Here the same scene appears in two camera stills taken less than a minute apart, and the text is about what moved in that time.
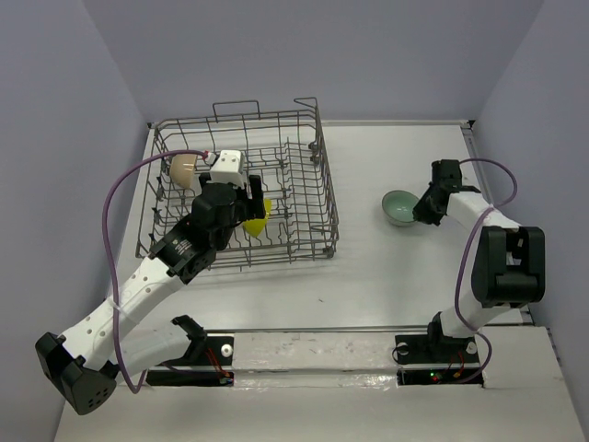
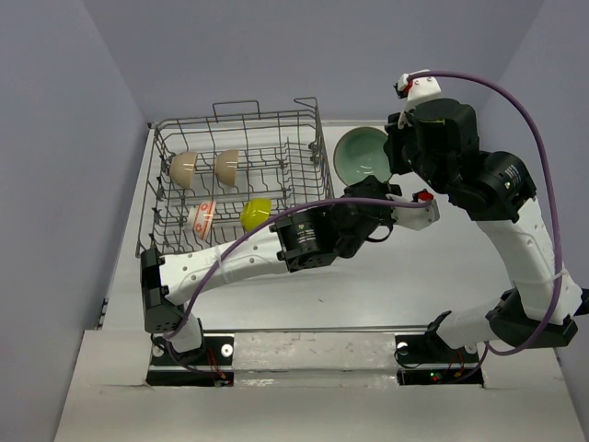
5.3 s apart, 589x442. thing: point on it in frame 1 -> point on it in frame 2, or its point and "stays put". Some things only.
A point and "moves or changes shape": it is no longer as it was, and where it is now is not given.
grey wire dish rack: (286, 147) stays put
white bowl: (182, 168) stays put
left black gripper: (258, 196) -> (386, 188)
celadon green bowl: (398, 206) moves or changes shape
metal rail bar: (221, 329) stays put
